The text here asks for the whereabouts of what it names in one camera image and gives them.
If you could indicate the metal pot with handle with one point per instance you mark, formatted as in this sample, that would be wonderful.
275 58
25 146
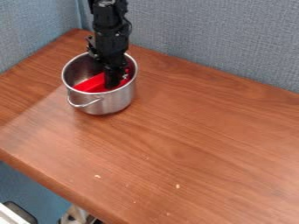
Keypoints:
100 103

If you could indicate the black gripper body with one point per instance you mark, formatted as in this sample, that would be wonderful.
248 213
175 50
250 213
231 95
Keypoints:
108 44

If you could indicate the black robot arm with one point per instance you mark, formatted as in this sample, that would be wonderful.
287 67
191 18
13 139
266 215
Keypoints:
108 12

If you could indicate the red plastic block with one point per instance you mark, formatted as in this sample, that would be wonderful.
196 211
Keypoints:
95 84

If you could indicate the white object under table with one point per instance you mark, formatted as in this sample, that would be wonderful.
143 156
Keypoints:
77 216

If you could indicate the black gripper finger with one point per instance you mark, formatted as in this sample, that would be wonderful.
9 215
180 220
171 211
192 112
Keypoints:
97 66
113 76

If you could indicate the black and silver equipment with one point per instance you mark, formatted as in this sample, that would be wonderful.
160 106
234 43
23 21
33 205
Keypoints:
12 214

